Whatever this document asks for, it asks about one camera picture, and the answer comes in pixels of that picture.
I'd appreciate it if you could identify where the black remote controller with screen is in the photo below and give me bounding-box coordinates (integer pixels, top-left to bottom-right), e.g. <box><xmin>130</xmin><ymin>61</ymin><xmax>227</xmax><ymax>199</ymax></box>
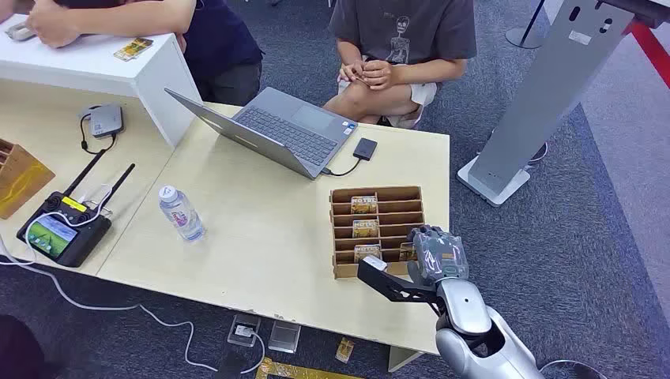
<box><xmin>16</xmin><ymin>148</ymin><xmax>137</xmax><ymax>268</ymax></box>

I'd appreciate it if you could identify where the seated person's left hand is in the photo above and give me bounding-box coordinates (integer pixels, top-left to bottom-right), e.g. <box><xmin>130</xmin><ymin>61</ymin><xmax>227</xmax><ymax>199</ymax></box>
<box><xmin>359</xmin><ymin>59</ymin><xmax>396</xmax><ymax>92</ymax></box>

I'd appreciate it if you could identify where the white box counter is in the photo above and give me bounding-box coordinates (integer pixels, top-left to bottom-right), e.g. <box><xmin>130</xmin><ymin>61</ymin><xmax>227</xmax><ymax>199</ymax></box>
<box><xmin>0</xmin><ymin>13</ymin><xmax>204</xmax><ymax>149</ymax></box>

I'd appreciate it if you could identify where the black hub cable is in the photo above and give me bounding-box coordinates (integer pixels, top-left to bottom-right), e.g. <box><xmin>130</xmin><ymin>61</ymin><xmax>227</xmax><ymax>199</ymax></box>
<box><xmin>79</xmin><ymin>107</ymin><xmax>117</xmax><ymax>156</ymax></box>

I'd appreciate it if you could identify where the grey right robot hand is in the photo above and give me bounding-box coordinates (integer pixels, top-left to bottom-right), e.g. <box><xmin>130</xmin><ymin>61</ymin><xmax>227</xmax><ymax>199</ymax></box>
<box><xmin>407</xmin><ymin>224</ymin><xmax>470</xmax><ymax>287</ymax></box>

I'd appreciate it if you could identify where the person in dark top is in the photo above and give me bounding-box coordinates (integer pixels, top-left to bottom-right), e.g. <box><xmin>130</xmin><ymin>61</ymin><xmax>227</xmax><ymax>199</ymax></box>
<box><xmin>0</xmin><ymin>0</ymin><xmax>265</xmax><ymax>107</ymax></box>

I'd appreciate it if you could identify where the gold floor strip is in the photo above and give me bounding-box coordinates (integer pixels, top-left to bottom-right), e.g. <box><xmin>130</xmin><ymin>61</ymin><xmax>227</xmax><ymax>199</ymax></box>
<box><xmin>255</xmin><ymin>357</ymin><xmax>362</xmax><ymax>379</ymax></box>

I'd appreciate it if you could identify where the clear plastic water bottle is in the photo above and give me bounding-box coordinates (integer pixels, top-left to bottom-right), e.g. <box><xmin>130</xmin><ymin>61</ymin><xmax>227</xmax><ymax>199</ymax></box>
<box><xmin>157</xmin><ymin>184</ymin><xmax>205</xmax><ymax>243</ymax></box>

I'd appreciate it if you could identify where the cardboard slotted card holder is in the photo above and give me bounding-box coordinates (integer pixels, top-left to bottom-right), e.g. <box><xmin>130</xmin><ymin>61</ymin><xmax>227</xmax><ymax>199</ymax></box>
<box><xmin>329</xmin><ymin>186</ymin><xmax>426</xmax><ymax>280</ymax></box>

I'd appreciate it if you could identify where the person's hand on counter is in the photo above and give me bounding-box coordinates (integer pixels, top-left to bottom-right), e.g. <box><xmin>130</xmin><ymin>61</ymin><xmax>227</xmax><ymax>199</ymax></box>
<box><xmin>26</xmin><ymin>7</ymin><xmax>82</xmax><ymax>49</ymax></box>

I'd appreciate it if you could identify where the clear floor socket box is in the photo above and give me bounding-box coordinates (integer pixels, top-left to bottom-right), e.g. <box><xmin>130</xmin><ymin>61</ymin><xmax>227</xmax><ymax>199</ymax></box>
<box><xmin>268</xmin><ymin>320</ymin><xmax>303</xmax><ymax>355</ymax></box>
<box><xmin>227</xmin><ymin>313</ymin><xmax>262</xmax><ymax>348</ymax></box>

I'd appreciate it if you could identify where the thin black drive cable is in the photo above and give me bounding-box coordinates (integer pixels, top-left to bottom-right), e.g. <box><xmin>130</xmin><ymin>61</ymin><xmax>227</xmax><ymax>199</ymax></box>
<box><xmin>320</xmin><ymin>156</ymin><xmax>363</xmax><ymax>178</ymax></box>

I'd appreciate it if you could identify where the black bracket wrist camera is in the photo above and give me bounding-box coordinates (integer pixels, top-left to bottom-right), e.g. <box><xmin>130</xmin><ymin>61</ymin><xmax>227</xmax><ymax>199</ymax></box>
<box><xmin>357</xmin><ymin>255</ymin><xmax>443</xmax><ymax>317</ymax></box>

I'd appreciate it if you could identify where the long white cable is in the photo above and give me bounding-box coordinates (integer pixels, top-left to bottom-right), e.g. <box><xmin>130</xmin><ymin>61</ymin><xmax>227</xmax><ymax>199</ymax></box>
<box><xmin>0</xmin><ymin>182</ymin><xmax>266</xmax><ymax>376</ymax></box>

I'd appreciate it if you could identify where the small grey device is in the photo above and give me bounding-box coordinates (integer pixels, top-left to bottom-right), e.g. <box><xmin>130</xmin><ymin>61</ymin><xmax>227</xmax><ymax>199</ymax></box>
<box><xmin>5</xmin><ymin>21</ymin><xmax>36</xmax><ymax>43</ymax></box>

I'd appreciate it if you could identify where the round base pole stand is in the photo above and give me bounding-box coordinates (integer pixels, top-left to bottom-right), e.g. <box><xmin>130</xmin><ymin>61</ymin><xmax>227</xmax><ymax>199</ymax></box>
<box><xmin>505</xmin><ymin>0</ymin><xmax>548</xmax><ymax>51</ymax></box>

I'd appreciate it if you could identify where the black external drive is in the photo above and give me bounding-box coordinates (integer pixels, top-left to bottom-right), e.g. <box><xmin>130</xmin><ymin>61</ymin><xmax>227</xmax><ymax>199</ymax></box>
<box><xmin>352</xmin><ymin>137</ymin><xmax>378</xmax><ymax>162</ymax></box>

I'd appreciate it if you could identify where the grey open laptop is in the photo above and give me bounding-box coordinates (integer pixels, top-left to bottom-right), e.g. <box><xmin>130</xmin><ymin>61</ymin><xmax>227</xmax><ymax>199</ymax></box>
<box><xmin>164</xmin><ymin>86</ymin><xmax>359</xmax><ymax>181</ymax></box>

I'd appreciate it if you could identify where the grey hub box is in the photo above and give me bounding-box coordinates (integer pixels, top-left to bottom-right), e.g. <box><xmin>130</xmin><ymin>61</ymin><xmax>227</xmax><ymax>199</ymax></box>
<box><xmin>88</xmin><ymin>103</ymin><xmax>125</xmax><ymax>140</ymax></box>

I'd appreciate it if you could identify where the grey kiosk stand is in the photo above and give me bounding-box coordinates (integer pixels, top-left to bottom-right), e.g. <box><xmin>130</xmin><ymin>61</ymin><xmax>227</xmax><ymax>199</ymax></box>
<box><xmin>457</xmin><ymin>0</ymin><xmax>636</xmax><ymax>208</ymax></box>

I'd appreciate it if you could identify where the seated person's right hand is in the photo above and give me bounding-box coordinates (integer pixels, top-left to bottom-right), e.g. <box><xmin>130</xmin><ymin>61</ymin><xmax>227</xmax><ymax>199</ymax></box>
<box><xmin>337</xmin><ymin>60</ymin><xmax>367</xmax><ymax>84</ymax></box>

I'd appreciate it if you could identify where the red barrier bar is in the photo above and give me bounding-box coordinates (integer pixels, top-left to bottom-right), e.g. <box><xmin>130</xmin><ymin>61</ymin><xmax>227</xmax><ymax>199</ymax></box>
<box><xmin>625</xmin><ymin>18</ymin><xmax>670</xmax><ymax>90</ymax></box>

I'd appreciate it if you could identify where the seated person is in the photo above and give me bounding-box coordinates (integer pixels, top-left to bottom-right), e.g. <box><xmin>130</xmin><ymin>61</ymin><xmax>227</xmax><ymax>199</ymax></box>
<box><xmin>322</xmin><ymin>0</ymin><xmax>478</xmax><ymax>130</ymax></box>

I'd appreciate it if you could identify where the white table leg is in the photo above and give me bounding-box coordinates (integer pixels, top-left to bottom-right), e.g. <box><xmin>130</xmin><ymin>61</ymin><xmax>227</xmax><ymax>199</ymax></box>
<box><xmin>387</xmin><ymin>345</ymin><xmax>424</xmax><ymax>373</ymax></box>

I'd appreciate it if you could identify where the thin grey floor cable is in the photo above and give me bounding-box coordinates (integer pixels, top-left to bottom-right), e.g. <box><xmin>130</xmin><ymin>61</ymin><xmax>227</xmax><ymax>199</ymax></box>
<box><xmin>539</xmin><ymin>359</ymin><xmax>608</xmax><ymax>379</ymax></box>

